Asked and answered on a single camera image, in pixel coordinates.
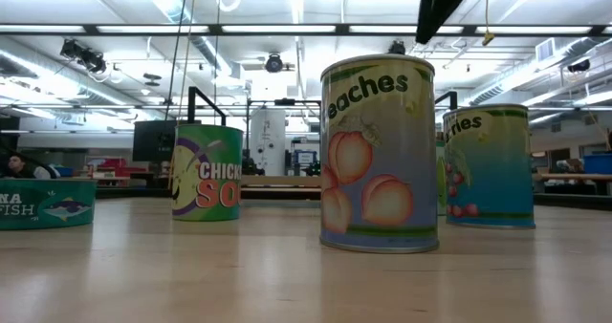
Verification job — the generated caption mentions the cherries can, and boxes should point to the cherries can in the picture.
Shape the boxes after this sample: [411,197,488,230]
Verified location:
[442,103,536,230]

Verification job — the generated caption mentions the red bins stack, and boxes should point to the red bins stack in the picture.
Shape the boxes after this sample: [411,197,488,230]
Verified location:
[85,158,147,180]

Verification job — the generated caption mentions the peaches can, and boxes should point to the peaches can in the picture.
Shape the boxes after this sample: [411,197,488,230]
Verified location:
[318,54,440,254]

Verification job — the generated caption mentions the green chicken soup can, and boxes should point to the green chicken soup can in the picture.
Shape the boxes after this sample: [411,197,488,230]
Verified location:
[170,123,245,223]

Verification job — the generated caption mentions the black metal frame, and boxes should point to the black metal frame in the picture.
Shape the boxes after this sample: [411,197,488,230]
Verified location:
[187,86,459,203]

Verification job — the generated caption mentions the yellow hanging plug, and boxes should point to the yellow hanging plug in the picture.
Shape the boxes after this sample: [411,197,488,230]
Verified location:
[481,0,496,48]

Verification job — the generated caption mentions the green tuna fish can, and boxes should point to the green tuna fish can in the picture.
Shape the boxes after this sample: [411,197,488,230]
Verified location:
[0,178,98,232]

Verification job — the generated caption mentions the black hanging cable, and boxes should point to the black hanging cable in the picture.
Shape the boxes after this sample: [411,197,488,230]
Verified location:
[164,0,191,121]

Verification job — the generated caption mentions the black monitor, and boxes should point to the black monitor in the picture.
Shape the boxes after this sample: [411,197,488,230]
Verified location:
[132,119,177,162]

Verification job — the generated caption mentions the person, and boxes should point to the person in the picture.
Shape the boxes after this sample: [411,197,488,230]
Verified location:
[0,153,61,180]

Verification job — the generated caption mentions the black camera cluster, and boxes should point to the black camera cluster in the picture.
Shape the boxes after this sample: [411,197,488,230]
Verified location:
[59,38,108,75]

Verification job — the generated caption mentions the blue bin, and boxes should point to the blue bin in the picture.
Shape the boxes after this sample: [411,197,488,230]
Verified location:
[582,153,612,175]

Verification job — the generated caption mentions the round black overhead camera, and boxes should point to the round black overhead camera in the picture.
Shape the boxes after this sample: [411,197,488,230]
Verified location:
[264,53,285,75]

